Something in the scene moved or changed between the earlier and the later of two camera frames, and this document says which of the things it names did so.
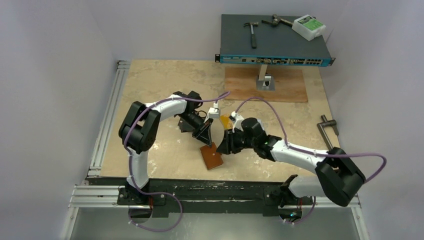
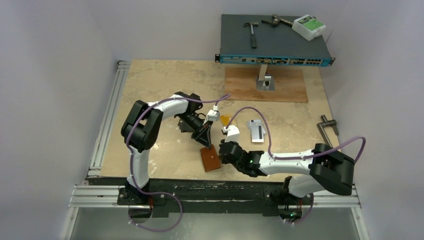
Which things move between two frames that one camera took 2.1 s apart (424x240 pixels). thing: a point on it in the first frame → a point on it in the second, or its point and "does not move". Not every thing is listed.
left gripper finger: [205, 135] does not move
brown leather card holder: [211, 157] does not move
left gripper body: [198, 130] does not move
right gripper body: [232, 139] → [227, 151]
